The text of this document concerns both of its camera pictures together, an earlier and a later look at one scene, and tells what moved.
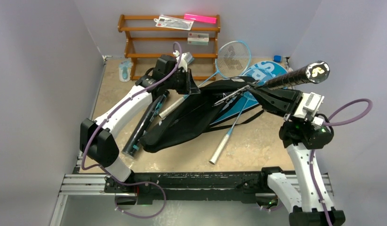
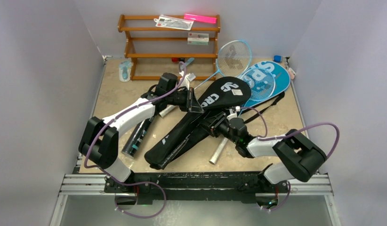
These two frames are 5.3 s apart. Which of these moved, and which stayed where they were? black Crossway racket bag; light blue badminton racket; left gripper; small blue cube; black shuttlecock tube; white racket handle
Moved: left gripper; black Crossway racket bag
Stayed: white racket handle; black shuttlecock tube; light blue badminton racket; small blue cube
